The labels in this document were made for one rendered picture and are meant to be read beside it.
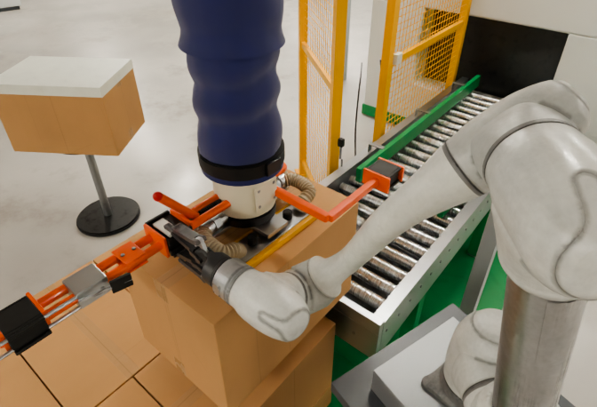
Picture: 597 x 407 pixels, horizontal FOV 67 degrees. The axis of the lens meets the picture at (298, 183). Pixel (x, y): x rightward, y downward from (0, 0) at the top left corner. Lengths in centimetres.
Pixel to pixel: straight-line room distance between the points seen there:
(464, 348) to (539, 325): 42
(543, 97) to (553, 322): 30
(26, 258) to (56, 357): 141
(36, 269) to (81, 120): 96
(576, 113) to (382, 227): 33
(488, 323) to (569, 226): 61
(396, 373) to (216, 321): 50
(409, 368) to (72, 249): 230
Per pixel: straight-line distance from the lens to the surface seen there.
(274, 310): 89
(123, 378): 172
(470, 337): 110
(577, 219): 53
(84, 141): 269
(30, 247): 325
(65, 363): 183
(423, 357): 135
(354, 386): 137
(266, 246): 122
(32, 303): 106
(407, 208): 75
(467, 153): 70
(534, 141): 61
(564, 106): 69
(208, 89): 103
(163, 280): 121
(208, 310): 112
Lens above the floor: 193
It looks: 36 degrees down
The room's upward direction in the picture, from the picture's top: straight up
